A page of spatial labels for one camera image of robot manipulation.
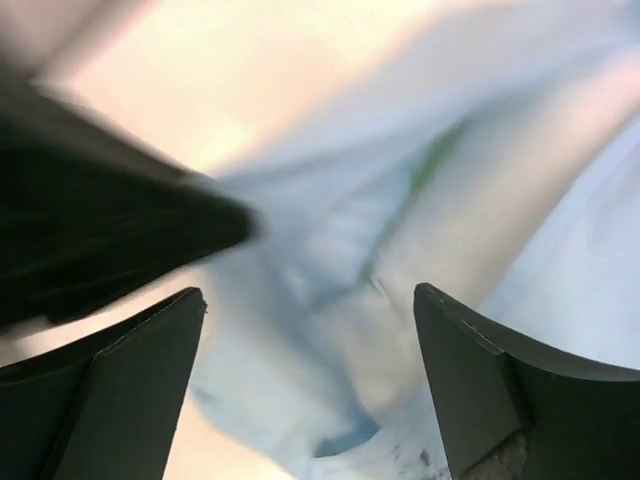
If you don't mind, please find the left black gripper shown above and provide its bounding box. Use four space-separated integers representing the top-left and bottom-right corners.
1 79 255 328

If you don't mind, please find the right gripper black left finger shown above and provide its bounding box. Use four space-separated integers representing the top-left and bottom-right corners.
1 287 206 480

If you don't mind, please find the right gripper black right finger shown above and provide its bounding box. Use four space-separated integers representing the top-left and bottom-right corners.
414 283 639 479

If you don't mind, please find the white pillow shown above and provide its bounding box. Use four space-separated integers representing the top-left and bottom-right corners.
288 1 639 479

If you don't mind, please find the light blue pillowcase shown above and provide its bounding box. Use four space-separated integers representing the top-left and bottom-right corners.
191 121 468 465

